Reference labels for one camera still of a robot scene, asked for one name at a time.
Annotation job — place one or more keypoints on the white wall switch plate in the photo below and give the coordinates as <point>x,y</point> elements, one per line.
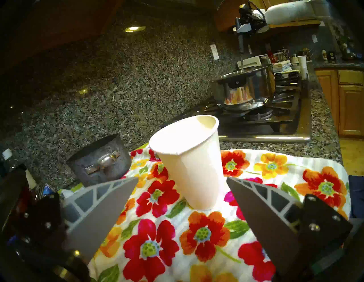
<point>314,38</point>

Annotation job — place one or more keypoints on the blue aluminium foil box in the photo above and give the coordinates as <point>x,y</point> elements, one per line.
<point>47,190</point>

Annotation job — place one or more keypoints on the white wall power outlet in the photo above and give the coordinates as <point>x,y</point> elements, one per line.
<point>214,52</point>

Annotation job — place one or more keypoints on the stack of folded cloths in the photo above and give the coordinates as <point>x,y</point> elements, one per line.
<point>282,66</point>

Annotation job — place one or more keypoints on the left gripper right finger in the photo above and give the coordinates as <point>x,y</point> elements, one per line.
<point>270,221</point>

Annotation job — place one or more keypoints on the white-capped labelled glass bottle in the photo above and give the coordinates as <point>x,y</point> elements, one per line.
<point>17,167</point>

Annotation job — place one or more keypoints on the white toaster oven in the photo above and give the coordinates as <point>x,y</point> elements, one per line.
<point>251,62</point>

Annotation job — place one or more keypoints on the stainless steel pot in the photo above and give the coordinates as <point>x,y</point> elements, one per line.
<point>244,88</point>

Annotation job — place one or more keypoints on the floral kitchen towel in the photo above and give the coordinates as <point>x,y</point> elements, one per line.
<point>204,236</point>

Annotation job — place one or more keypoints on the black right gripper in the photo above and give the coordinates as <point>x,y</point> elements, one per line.
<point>251,21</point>

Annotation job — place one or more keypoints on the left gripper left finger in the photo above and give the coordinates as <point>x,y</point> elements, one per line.
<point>96,216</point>

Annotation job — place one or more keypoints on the small dark saucepan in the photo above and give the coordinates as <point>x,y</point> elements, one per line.
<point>99,167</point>

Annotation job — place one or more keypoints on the dark blue floor cloth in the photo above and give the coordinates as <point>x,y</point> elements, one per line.
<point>357,196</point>

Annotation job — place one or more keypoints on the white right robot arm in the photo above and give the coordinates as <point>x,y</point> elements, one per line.
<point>287,11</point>

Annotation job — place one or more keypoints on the stainless gas cooktop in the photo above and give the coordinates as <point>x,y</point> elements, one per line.
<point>284,122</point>

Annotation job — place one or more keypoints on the wooden side base cabinets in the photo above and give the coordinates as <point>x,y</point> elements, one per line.
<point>347,108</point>

